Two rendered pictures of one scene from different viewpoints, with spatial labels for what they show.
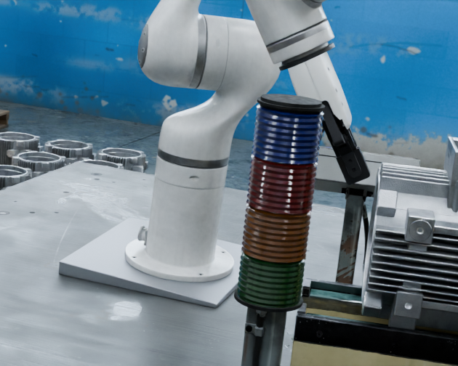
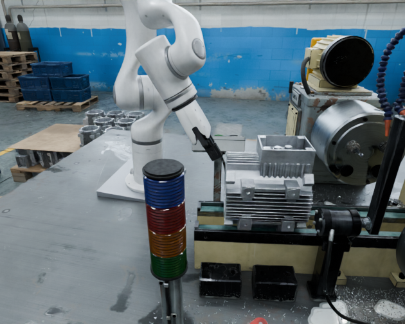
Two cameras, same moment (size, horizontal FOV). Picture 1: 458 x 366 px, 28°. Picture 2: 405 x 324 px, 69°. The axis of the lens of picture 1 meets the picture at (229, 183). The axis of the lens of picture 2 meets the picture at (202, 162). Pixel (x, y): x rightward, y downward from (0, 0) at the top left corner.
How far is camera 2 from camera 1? 0.43 m
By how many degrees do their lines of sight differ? 12
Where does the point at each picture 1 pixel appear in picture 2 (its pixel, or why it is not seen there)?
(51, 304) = (92, 216)
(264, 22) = (160, 89)
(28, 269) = (83, 195)
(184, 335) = not seen: hidden behind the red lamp
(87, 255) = (108, 184)
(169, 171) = (137, 147)
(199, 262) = not seen: hidden behind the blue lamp
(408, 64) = (238, 62)
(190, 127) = (143, 128)
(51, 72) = (111, 78)
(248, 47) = not seen: hidden behind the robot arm
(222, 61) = (151, 98)
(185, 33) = (132, 87)
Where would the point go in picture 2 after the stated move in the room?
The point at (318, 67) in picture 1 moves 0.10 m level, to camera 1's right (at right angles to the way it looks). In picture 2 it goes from (189, 110) to (231, 109)
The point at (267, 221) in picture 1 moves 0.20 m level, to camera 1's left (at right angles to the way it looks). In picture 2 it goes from (159, 238) to (20, 244)
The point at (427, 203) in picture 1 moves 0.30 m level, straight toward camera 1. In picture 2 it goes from (250, 174) to (247, 267)
